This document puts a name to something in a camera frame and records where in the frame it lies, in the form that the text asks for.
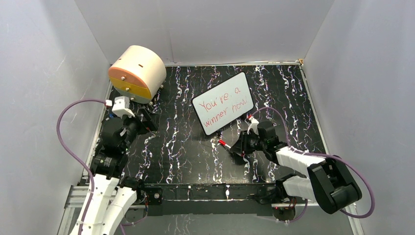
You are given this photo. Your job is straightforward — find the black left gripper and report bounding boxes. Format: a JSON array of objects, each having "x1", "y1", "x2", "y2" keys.
[{"x1": 115, "y1": 107, "x2": 160, "y2": 152}]

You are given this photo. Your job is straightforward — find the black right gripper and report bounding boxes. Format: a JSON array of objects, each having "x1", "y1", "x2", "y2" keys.
[{"x1": 230, "y1": 130, "x2": 267, "y2": 154}]

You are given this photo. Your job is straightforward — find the white marker red cap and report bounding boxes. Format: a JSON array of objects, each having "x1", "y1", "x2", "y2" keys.
[{"x1": 218, "y1": 140, "x2": 231, "y2": 150}]

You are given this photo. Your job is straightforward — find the white board black frame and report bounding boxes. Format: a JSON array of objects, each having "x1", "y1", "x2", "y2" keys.
[{"x1": 191, "y1": 72, "x2": 254, "y2": 135}]

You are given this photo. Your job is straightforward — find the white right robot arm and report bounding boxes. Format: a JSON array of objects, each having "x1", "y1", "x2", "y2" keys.
[{"x1": 228, "y1": 121, "x2": 362, "y2": 214}]

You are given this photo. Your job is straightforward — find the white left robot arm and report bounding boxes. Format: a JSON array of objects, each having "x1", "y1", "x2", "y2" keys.
[{"x1": 71, "y1": 108, "x2": 160, "y2": 235}]

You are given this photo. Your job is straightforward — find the cream cylindrical drawer box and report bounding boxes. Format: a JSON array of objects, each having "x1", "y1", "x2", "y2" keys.
[{"x1": 108, "y1": 45, "x2": 166, "y2": 104}]

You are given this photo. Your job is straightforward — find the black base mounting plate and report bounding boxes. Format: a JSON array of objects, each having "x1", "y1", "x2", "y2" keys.
[{"x1": 144, "y1": 183, "x2": 273, "y2": 216}]

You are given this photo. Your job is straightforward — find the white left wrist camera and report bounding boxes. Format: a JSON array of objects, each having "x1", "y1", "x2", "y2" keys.
[{"x1": 104, "y1": 96, "x2": 135, "y2": 118}]

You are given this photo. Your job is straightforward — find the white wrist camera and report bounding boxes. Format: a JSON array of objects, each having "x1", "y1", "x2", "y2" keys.
[
  {"x1": 247, "y1": 116, "x2": 259, "y2": 135},
  {"x1": 104, "y1": 96, "x2": 135, "y2": 118}
]

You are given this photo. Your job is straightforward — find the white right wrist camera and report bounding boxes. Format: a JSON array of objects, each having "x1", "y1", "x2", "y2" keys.
[{"x1": 247, "y1": 116, "x2": 259, "y2": 135}]

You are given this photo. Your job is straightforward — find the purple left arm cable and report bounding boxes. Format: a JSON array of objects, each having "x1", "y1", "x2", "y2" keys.
[{"x1": 56, "y1": 98, "x2": 113, "y2": 235}]

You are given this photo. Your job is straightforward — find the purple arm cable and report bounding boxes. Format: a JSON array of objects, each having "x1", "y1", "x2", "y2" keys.
[
  {"x1": 248, "y1": 107, "x2": 376, "y2": 224},
  {"x1": 56, "y1": 98, "x2": 113, "y2": 235}
]

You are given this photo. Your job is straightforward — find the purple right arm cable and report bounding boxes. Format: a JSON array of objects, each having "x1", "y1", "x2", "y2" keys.
[{"x1": 248, "y1": 107, "x2": 376, "y2": 224}]

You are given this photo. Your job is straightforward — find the aluminium frame rail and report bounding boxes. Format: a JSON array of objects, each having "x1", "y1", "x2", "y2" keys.
[{"x1": 65, "y1": 186, "x2": 89, "y2": 208}]

